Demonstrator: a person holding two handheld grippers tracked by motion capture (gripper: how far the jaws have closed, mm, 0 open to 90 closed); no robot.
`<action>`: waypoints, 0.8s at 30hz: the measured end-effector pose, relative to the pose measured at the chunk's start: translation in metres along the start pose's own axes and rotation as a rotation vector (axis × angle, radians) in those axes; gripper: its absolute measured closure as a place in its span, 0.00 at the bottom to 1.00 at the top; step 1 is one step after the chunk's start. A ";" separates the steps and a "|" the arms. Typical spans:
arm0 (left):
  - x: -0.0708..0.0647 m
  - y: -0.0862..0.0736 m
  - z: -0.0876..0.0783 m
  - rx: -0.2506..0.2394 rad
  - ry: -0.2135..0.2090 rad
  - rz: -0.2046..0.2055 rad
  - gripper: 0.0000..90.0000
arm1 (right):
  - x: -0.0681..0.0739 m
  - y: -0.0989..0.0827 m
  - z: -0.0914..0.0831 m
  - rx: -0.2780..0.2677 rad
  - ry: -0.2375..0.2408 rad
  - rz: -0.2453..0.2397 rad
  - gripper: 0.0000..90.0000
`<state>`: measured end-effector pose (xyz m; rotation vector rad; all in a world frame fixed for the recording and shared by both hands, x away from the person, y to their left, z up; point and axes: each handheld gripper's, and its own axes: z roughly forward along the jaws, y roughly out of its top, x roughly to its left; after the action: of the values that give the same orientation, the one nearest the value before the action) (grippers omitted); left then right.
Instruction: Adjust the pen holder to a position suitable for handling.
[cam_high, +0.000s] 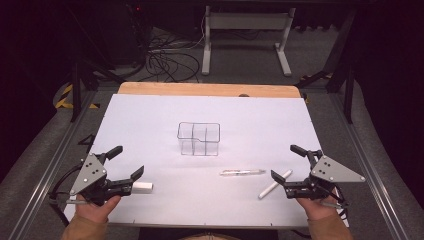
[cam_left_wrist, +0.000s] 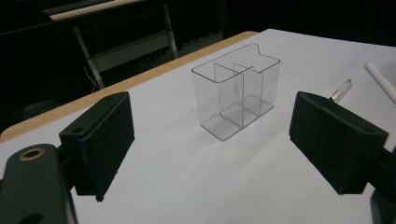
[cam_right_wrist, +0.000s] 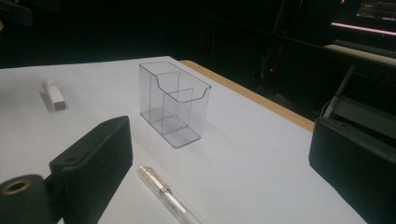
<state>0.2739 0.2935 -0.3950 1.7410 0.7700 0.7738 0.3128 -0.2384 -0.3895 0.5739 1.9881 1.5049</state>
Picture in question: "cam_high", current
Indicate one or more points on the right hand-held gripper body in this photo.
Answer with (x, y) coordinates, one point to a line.
(330, 171)

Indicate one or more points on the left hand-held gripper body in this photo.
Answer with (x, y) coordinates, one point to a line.
(88, 173)

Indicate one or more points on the white eraser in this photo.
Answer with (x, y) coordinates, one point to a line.
(144, 187)

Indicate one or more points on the white marker pen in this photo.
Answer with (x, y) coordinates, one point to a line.
(266, 193)

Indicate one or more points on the clear white pen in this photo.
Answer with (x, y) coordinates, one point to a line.
(241, 172)

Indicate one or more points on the clear plastic pen holder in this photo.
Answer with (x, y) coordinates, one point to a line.
(200, 140)

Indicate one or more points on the person's left hand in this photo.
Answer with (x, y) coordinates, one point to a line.
(96, 210)

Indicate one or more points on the person's right hand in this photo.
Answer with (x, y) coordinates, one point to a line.
(313, 208)

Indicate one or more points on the black tripod stand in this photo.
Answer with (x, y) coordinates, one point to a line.
(76, 93)

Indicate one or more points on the yellow black hazard tape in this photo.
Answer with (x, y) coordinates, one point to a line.
(63, 103)

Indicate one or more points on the black metal stand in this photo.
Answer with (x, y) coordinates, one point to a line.
(348, 96)

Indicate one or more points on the wooden table board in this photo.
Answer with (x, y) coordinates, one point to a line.
(200, 89)

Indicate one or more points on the white metal stand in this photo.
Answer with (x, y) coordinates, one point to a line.
(206, 50)

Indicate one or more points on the aluminium frame rail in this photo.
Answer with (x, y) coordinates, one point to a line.
(370, 166)
(50, 170)

